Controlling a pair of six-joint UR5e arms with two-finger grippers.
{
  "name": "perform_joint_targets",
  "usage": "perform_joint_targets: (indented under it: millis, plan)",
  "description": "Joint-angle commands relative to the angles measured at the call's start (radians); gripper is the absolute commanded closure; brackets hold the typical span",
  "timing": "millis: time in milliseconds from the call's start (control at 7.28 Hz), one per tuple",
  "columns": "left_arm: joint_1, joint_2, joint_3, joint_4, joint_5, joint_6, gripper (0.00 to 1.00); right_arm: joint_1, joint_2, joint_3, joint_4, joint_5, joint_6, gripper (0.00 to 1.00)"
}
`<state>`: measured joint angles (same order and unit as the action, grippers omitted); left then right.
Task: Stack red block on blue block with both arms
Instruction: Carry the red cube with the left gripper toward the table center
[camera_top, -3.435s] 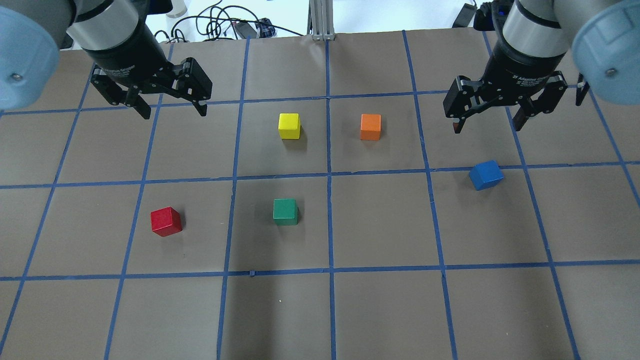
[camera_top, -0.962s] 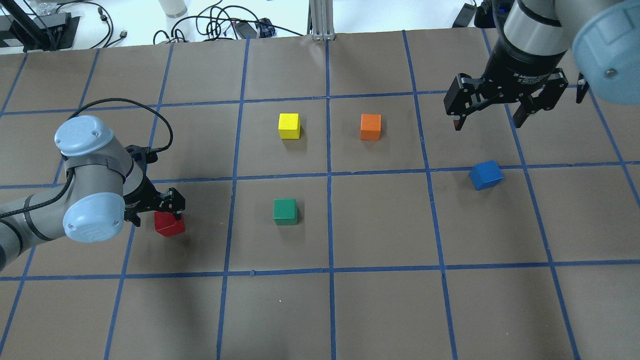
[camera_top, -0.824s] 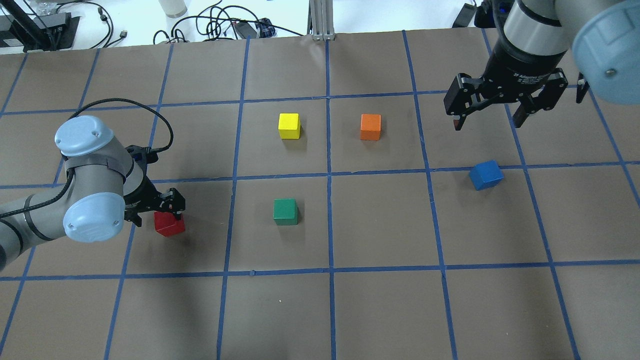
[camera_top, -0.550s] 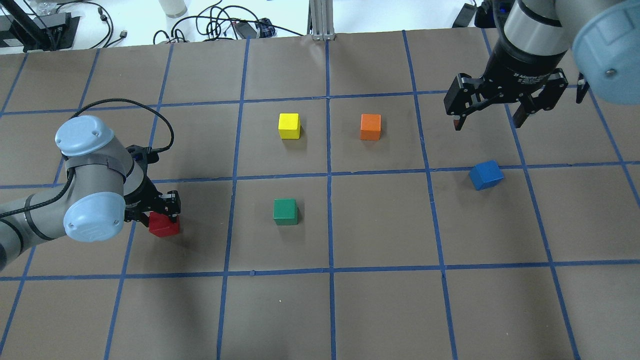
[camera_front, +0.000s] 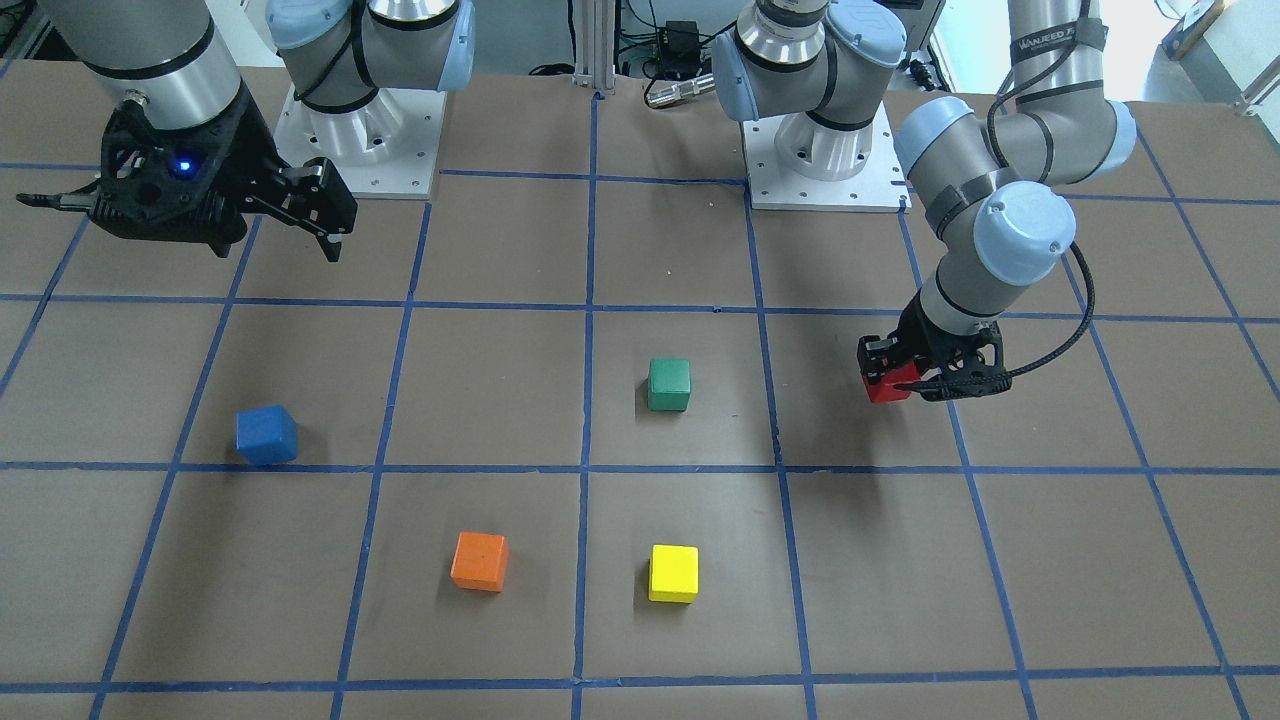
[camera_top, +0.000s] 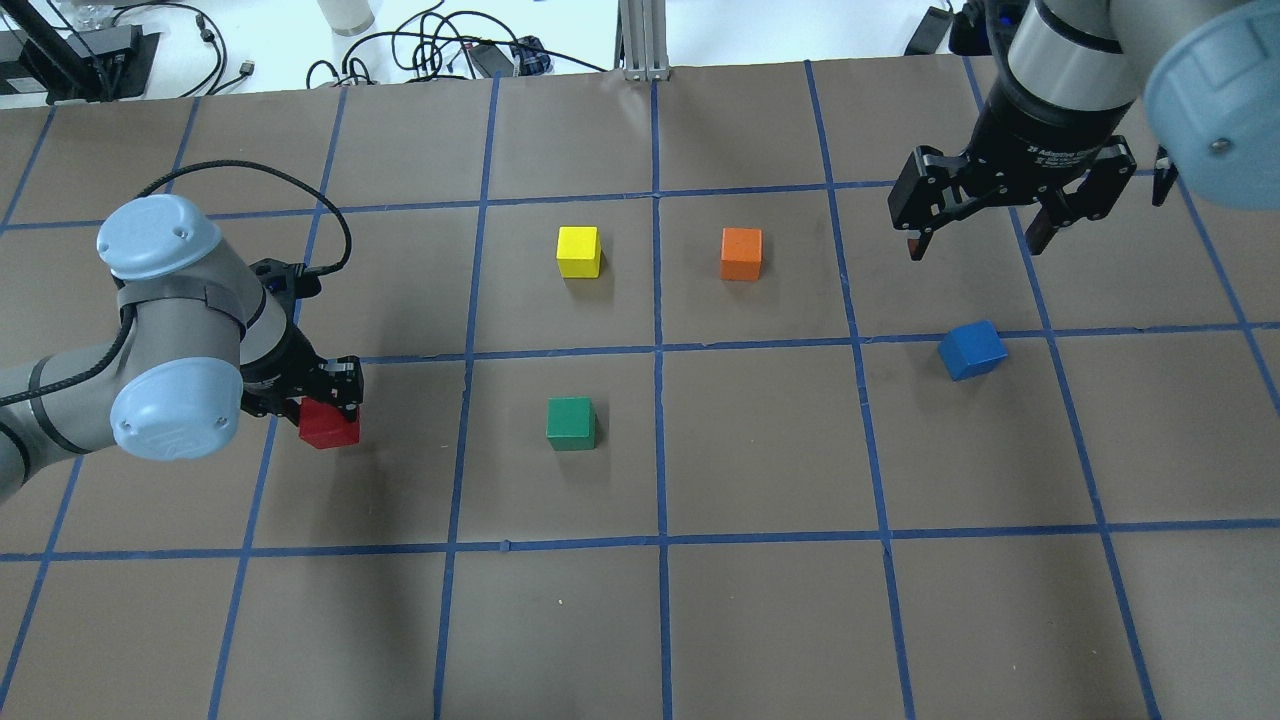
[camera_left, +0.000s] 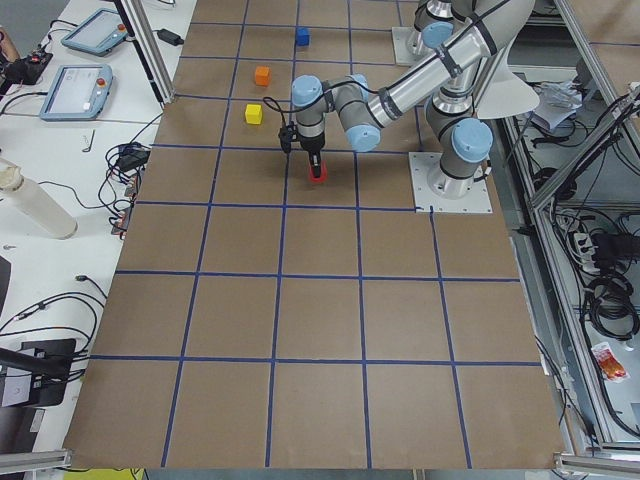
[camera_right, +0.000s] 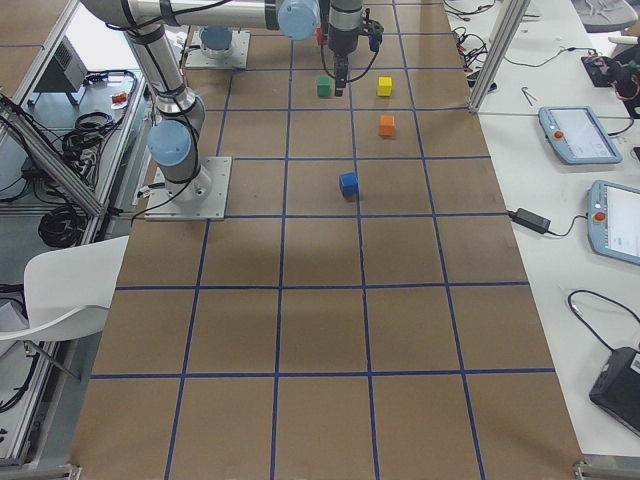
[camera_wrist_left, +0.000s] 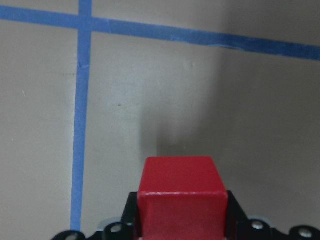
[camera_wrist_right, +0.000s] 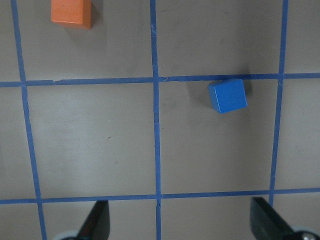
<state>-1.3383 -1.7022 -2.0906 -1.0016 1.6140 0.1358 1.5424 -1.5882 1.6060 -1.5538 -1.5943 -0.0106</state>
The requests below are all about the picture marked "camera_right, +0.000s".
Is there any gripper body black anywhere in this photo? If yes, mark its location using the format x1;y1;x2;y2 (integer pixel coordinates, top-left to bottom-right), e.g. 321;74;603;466
328;0;361;54

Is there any red wooden block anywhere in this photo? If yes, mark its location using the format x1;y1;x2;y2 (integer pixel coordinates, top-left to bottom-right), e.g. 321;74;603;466
316;27;325;46

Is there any green wooden block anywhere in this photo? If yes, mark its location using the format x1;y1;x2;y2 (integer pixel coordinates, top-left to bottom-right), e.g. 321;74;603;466
316;76;332;98

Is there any yellow wooden block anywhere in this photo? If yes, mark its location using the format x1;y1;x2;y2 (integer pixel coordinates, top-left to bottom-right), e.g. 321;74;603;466
376;76;394;98

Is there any orange wooden block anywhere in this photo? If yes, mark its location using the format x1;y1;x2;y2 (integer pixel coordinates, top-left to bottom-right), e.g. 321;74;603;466
378;114;396;138

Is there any blue wooden block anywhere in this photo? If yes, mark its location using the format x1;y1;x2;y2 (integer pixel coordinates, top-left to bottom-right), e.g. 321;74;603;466
339;172;359;199

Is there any hex key tool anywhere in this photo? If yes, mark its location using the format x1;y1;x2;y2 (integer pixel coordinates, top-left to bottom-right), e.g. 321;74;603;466
521;86;533;106

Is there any orange snack packet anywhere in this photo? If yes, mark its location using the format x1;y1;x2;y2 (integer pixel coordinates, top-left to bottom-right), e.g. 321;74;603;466
111;91;128;110

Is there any teach pendant far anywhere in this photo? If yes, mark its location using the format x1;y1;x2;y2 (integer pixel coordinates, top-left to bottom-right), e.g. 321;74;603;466
538;106;622;165

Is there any teach pendant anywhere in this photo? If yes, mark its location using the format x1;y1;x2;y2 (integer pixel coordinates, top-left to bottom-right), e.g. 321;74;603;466
587;180;639;265
538;106;622;165

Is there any black power adapter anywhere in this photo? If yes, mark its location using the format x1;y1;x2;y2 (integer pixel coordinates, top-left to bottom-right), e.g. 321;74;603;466
508;208;551;234

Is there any teach pendant near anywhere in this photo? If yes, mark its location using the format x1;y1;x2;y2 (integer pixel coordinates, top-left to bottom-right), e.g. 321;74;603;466
587;180;639;265

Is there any white chair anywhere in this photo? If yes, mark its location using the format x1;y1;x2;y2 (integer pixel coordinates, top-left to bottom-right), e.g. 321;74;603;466
1;236;129;342

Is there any black tablet device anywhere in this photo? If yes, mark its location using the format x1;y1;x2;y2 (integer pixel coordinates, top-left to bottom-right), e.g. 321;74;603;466
589;347;639;435

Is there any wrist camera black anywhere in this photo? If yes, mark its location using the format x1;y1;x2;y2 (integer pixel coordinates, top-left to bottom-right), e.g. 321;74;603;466
362;19;384;53

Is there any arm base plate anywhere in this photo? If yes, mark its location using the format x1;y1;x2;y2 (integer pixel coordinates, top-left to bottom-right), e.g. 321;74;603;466
144;157;232;221
184;30;250;70

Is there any aluminium frame post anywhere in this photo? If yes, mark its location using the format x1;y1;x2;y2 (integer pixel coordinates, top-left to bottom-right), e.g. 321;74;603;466
468;0;530;113

